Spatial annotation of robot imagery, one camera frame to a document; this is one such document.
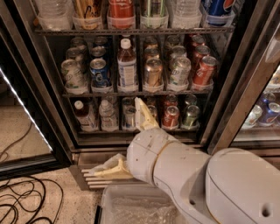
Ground clear water bottle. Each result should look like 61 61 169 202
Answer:
171 0 202 29
35 0 74 32

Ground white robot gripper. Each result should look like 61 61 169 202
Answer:
88 97 177 185

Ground blue pepsi can front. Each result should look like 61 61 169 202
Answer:
89 58 111 88

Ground black cables on floor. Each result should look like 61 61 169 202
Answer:
0 122 65 224

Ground gold can front middle shelf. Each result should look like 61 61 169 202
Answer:
144 58 163 87

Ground white green can front left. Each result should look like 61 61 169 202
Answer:
61 59 86 88

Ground white green can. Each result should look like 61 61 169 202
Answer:
170 56 192 86
61 59 86 88

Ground tea bottle bottom shelf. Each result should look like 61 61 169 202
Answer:
74 101 98 132

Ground red can front middle shelf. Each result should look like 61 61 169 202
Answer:
192 56 217 86

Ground stainless steel fridge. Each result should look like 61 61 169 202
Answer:
0 0 280 191

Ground clear plastic bin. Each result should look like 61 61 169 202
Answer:
99 185 188 224

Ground iced tea bottle middle shelf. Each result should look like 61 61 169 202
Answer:
117 38 137 88

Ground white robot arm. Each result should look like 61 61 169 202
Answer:
91 97 280 224

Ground gold can bottom shelf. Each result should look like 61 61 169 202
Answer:
148 105 158 122

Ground white green can front right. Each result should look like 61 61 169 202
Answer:
170 56 192 86

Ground open glass fridge door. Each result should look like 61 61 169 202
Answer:
0 24 71 180

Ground clear water bottle top right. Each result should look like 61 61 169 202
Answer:
171 0 202 29

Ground gold can shelf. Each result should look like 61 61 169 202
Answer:
148 105 158 122
144 58 163 87

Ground red can shelf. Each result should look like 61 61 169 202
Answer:
192 56 217 86
162 106 179 130

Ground clear water bottle top left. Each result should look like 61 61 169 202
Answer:
35 0 74 32

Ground water bottle bottom shelf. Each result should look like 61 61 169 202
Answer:
99 100 118 131

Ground green bottle top shelf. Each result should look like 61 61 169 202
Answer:
142 0 165 29

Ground red can bottom shelf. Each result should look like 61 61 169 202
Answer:
162 106 179 130

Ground green can bottom shelf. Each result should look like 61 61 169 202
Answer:
182 105 200 129

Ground large pepsi bottle top shelf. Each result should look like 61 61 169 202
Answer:
204 0 235 17

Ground red bottle top shelf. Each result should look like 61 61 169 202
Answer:
108 0 134 29

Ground blue cans right fridge section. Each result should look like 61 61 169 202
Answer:
256 92 280 127

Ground silver can bottom shelf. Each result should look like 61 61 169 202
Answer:
123 106 136 130

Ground gold bottle top shelf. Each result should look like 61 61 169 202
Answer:
73 0 102 31

